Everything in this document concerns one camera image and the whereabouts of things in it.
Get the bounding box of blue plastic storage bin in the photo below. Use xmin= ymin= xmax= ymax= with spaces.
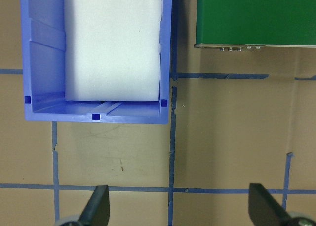
xmin=19 ymin=0 xmax=173 ymax=125

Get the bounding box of white foam pad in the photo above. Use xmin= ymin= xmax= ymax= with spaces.
xmin=64 ymin=0 xmax=163 ymax=102

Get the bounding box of green conveyor belt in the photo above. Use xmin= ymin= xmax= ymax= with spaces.
xmin=194 ymin=0 xmax=316 ymax=52

